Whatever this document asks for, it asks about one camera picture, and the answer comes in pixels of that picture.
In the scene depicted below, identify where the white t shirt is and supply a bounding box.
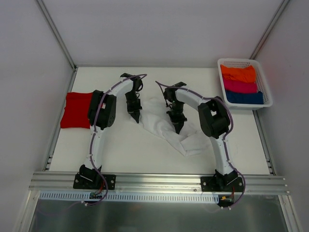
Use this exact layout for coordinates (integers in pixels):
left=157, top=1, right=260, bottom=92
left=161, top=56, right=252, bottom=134
left=140, top=98, right=211, bottom=157

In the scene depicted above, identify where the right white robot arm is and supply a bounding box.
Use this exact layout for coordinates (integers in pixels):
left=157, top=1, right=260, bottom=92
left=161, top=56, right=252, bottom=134
left=158, top=82, right=238, bottom=191

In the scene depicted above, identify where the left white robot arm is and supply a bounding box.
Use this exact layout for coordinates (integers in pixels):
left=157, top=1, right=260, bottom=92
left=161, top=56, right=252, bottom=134
left=73, top=73, right=147, bottom=189

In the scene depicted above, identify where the folded red t shirt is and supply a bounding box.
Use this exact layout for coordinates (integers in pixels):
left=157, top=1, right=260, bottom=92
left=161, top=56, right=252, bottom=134
left=60, top=92, right=92, bottom=129

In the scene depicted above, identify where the blue t shirt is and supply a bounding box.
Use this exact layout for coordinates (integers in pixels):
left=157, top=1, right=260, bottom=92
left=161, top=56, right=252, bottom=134
left=225, top=91, right=264, bottom=104

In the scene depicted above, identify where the pink t shirt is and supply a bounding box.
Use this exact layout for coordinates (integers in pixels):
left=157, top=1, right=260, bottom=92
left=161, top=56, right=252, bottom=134
left=223, top=78, right=258, bottom=94

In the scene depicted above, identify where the orange t shirt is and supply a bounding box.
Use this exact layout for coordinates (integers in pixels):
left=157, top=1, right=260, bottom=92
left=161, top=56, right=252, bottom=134
left=220, top=65, right=256, bottom=83

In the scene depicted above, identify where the white plastic basket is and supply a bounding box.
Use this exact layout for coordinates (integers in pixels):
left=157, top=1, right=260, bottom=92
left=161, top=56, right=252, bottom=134
left=217, top=58, right=273, bottom=110

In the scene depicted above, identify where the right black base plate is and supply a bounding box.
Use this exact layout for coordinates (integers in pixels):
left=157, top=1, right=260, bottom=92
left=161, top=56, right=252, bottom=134
left=200, top=176, right=245, bottom=192

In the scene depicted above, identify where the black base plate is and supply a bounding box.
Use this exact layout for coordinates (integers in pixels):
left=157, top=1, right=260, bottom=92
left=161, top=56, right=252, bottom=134
left=73, top=169, right=116, bottom=190
left=200, top=176, right=245, bottom=192

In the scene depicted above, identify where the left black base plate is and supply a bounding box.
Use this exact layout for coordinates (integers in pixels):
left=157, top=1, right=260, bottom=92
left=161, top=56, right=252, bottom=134
left=73, top=169, right=116, bottom=190

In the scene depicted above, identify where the white slotted cable duct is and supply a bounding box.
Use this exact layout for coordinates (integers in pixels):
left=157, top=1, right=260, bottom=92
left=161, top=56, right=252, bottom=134
left=39, top=191, right=219, bottom=204

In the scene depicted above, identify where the aluminium mounting rail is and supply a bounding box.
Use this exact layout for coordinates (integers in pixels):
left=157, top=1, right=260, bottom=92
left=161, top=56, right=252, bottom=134
left=28, top=171, right=291, bottom=195

